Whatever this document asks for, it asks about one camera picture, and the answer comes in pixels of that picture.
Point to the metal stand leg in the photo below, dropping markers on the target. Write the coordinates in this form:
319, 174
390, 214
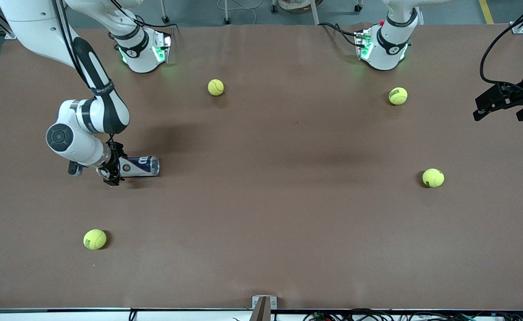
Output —
227, 15
165, 13

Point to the white table edge rail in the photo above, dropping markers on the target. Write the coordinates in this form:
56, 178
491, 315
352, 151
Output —
65, 315

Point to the clear tennis ball can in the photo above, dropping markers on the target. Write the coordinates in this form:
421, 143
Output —
141, 166

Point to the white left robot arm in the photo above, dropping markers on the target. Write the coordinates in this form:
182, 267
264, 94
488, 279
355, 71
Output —
386, 53

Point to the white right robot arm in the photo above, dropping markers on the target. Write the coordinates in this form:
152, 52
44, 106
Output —
78, 142

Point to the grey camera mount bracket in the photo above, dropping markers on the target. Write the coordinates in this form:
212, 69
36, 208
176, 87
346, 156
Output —
263, 307

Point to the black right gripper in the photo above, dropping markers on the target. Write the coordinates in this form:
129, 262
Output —
113, 157

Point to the yellow tennis ball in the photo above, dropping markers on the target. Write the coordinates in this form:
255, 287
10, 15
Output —
94, 239
433, 178
216, 87
397, 96

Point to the brown table cover sheet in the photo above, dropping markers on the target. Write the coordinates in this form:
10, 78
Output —
261, 223

